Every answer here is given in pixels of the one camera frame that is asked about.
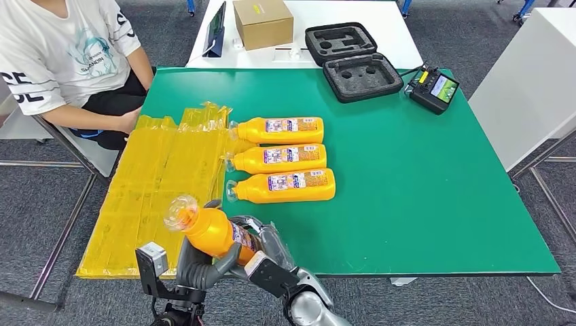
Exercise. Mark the dark blue tablet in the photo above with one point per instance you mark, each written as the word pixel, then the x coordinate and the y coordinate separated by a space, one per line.
pixel 216 27

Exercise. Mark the yellow film-wrapped cardboard sheet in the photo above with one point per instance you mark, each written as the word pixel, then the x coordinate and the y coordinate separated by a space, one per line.
pixel 148 171

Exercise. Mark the orange detergent bottle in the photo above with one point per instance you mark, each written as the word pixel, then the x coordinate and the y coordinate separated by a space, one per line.
pixel 256 189
pixel 252 162
pixel 252 131
pixel 211 229

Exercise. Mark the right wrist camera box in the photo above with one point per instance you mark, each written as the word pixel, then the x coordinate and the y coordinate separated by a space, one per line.
pixel 270 274

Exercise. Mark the black foam-lined case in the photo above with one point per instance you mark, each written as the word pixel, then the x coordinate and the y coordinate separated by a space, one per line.
pixel 387 85

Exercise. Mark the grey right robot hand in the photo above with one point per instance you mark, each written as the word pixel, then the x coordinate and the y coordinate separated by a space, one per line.
pixel 276 245

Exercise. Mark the grey metal bench frame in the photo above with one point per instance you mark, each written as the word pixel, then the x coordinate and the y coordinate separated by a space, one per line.
pixel 64 234

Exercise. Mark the brown cardboard box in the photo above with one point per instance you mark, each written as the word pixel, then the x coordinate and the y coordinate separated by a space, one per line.
pixel 263 22

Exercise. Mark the white table foot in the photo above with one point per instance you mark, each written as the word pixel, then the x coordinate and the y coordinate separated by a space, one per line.
pixel 404 281

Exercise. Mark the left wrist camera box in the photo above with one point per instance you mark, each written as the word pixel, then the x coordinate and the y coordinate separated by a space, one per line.
pixel 150 258

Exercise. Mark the steel table frame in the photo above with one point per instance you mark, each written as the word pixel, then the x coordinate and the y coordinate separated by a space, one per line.
pixel 553 203

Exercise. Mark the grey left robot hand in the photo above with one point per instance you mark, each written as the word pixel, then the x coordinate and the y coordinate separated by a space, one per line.
pixel 193 267

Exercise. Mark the white table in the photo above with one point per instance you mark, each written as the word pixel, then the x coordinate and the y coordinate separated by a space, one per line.
pixel 382 27

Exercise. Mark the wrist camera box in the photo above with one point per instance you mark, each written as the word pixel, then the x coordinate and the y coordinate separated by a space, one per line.
pixel 150 258
pixel 270 274

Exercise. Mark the white bench seat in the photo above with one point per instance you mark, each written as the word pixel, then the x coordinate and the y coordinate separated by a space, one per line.
pixel 99 157

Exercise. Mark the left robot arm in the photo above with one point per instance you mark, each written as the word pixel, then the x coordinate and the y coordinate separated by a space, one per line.
pixel 180 310

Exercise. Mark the black remote controller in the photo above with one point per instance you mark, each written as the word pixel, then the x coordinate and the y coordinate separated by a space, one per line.
pixel 425 96

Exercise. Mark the person's right hand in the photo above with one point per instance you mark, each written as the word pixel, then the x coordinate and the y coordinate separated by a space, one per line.
pixel 130 120

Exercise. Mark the person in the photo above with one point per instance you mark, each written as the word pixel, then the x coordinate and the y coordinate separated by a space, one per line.
pixel 54 54

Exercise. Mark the white cabinet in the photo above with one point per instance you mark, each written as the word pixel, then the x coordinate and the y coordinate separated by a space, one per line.
pixel 517 90

